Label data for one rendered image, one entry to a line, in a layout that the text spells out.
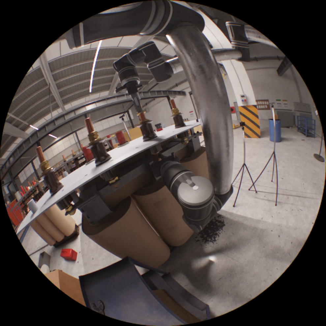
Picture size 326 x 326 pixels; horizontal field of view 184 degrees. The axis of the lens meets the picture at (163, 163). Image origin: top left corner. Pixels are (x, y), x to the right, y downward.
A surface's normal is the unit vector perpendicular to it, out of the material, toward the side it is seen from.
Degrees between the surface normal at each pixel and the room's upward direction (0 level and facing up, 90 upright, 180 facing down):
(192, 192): 13
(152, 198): 90
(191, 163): 90
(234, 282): 0
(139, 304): 0
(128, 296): 0
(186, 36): 99
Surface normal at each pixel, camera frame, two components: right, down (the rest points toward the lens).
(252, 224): -0.31, -0.88
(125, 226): 0.66, 0.07
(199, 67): -0.45, 0.59
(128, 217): 0.87, -0.11
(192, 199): -0.33, -0.72
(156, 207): 0.10, 0.34
